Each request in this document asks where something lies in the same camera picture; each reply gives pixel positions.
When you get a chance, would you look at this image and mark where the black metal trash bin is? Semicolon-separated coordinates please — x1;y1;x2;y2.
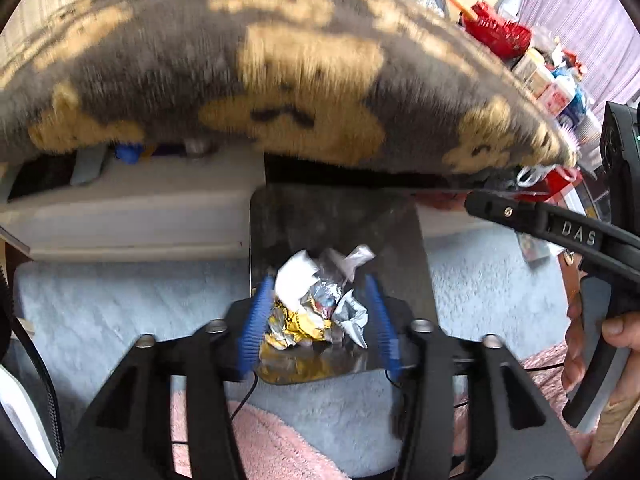
250;184;437;386

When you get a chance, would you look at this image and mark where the silver foil snack bag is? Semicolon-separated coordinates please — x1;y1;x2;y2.
274;245;375;349

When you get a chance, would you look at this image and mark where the grey bear pattern blanket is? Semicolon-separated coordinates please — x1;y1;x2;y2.
1;0;577;174

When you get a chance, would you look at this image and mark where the right hand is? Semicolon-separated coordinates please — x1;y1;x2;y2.
562;263;639;470

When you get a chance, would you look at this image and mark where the pink fluffy rug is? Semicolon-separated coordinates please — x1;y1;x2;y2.
170;342;566;479

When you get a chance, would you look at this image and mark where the purple curtain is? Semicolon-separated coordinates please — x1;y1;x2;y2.
518;0;639;118

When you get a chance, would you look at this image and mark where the yellow wrapper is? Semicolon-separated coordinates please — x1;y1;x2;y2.
264;299;333;350

